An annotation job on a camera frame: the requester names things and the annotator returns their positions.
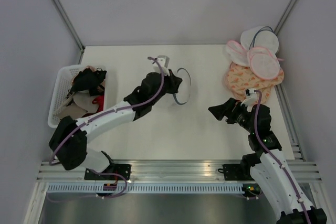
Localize right aluminium frame post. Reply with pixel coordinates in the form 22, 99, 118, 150
272, 0, 315, 36

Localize beige bra in basket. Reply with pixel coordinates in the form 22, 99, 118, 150
53, 94, 99, 119

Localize pink trimmed mesh bag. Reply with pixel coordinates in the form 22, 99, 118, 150
247, 47, 283, 80
225, 40, 249, 67

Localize red bra in basket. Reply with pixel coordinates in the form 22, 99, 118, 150
76, 95, 104, 118

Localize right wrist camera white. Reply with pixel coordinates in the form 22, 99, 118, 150
241, 88, 262, 107

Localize pink trimmed mesh bag back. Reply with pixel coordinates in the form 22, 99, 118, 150
225, 40, 249, 67

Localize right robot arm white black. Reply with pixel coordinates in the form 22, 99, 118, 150
208, 98, 328, 223

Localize white mesh laundry bag blue trim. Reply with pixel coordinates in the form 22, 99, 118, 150
157, 68, 192, 107

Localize aluminium rail front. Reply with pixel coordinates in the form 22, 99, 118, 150
37, 160, 322, 183

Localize floral orange laundry bag upper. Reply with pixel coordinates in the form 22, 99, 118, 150
224, 63, 284, 92

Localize left aluminium frame post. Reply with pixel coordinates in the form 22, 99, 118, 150
51, 0, 85, 52

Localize aluminium frame post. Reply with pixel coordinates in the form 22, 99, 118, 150
51, 0, 85, 52
272, 0, 315, 36

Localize floral orange laundry bag lower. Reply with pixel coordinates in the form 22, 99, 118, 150
233, 88, 271, 103

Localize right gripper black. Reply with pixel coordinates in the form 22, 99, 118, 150
208, 97, 256, 133

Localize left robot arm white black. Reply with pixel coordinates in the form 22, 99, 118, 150
49, 70, 183, 180

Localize left arm base black plate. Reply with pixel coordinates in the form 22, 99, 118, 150
84, 164, 131, 180

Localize white slotted cable duct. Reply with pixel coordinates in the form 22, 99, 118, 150
47, 183, 244, 194

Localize white plastic basket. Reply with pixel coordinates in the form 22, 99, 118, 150
48, 65, 107, 128

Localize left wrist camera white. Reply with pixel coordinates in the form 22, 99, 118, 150
153, 56, 170, 76

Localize pink trimmed mesh bag front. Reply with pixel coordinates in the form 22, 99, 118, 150
247, 47, 283, 80

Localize white mesh bag blue zipper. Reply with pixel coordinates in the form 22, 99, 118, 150
240, 26, 279, 54

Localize floral orange laundry bag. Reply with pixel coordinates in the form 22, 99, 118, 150
233, 88, 271, 103
224, 63, 284, 92

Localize right arm base black plate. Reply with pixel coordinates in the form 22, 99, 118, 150
222, 164, 253, 181

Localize black bra in basket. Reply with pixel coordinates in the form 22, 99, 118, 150
70, 68, 107, 96

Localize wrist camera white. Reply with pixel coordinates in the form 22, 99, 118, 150
153, 56, 170, 76
241, 88, 262, 107

